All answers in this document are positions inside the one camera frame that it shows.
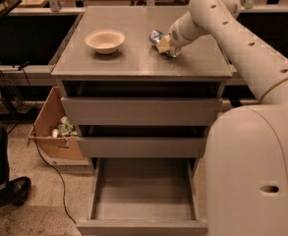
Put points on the grey drawer cabinet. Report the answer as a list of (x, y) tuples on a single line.
[(100, 72)]

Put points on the grey metal rail frame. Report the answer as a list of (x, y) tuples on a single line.
[(34, 43)]

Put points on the cardboard box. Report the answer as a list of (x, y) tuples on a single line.
[(56, 149)]

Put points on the crumpled trash in box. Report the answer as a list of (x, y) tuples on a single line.
[(63, 129)]

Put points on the black shoe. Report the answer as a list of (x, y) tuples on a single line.
[(15, 192)]

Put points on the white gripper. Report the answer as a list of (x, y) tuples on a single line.
[(177, 36)]

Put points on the grey drawer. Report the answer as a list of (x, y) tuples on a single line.
[(143, 141), (142, 103), (143, 197)]

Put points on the silver blue redbull can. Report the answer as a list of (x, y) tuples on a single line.
[(155, 35)]

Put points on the grey bottom drawer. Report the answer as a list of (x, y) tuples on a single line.
[(143, 197)]

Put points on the white paper bowl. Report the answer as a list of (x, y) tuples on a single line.
[(105, 41)]

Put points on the grey top drawer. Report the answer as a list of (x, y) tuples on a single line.
[(142, 103)]

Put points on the grey middle drawer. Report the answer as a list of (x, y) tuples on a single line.
[(143, 141)]

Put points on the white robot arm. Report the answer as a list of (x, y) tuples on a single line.
[(246, 154)]

